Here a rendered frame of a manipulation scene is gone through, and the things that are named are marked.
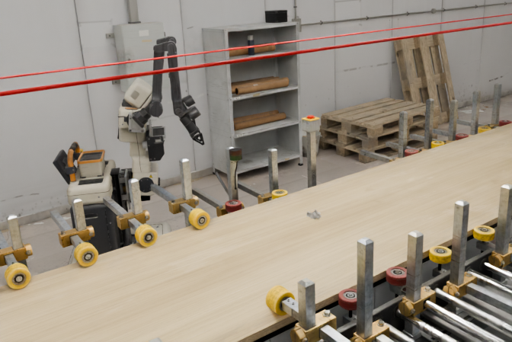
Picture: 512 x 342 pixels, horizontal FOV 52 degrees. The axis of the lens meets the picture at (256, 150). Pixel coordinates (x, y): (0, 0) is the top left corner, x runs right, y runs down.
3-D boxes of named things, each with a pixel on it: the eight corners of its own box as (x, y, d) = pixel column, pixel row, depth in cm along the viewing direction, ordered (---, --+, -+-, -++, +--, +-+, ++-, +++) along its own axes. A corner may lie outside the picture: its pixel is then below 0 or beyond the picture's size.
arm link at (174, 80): (165, 42, 308) (165, 43, 297) (175, 41, 308) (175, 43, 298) (174, 113, 320) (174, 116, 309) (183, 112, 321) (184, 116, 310)
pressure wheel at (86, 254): (78, 240, 202) (97, 244, 207) (70, 259, 202) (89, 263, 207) (83, 245, 198) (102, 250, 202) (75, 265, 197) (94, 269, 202)
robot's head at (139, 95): (121, 99, 318) (136, 80, 316) (123, 93, 338) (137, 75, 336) (141, 113, 322) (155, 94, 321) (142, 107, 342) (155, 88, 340)
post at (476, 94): (468, 156, 373) (473, 90, 359) (471, 155, 375) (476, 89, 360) (472, 158, 370) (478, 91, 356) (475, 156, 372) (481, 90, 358)
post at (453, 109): (446, 167, 360) (450, 100, 346) (449, 167, 362) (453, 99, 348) (450, 169, 358) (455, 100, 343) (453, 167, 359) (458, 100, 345)
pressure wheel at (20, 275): (32, 271, 195) (14, 287, 192) (17, 258, 191) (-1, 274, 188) (36, 277, 190) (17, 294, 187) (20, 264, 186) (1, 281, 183)
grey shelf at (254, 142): (212, 174, 565) (200, 27, 519) (279, 156, 612) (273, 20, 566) (235, 184, 529) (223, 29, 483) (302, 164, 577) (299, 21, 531)
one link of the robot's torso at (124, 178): (121, 210, 340) (116, 174, 333) (123, 194, 367) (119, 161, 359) (162, 206, 344) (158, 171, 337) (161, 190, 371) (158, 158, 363)
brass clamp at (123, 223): (116, 226, 231) (115, 215, 229) (145, 217, 238) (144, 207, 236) (122, 231, 226) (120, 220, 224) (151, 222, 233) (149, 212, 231)
